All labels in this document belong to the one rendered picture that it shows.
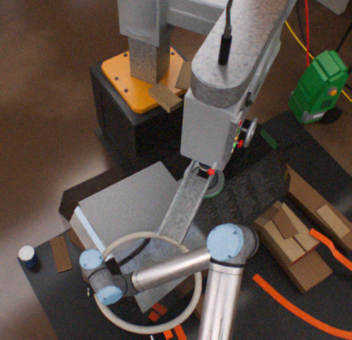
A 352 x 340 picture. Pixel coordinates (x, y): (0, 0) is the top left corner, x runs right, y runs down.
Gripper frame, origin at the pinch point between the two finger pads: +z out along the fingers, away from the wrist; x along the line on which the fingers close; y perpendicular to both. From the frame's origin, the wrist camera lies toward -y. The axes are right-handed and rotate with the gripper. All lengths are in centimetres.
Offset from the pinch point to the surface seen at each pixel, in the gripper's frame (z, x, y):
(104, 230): 2.7, 3.1, -30.5
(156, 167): -1, 31, -66
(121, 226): 2.2, 11.6, -32.7
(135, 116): 10, 21, -113
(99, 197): 1.8, 0.5, -49.7
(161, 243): 8.0, 31.8, -25.1
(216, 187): -4, 61, -51
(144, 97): 6, 26, -124
